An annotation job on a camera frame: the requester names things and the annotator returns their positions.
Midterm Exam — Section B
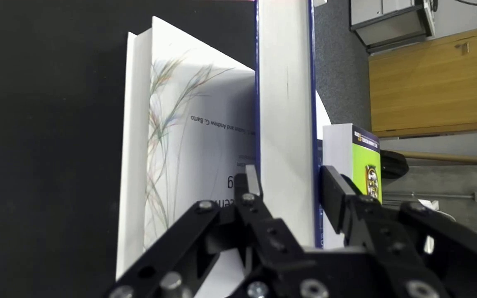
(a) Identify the white cover book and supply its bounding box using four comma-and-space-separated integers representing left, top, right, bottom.
114, 16, 260, 281

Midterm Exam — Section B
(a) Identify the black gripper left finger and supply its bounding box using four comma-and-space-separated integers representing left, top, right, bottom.
104, 165, 308, 298

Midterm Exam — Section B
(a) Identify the thin grey metal rod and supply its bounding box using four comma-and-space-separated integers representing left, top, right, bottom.
384, 191, 477, 204

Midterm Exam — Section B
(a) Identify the blue hardcover book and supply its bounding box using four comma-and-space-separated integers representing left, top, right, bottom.
253, 0, 326, 249

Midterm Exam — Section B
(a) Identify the grey metal cabinet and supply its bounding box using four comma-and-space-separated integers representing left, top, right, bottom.
349, 0, 437, 55

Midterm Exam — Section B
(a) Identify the black backpack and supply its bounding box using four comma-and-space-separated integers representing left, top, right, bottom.
380, 153, 410, 181

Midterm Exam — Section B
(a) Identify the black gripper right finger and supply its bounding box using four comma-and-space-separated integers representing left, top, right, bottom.
319, 165, 477, 298

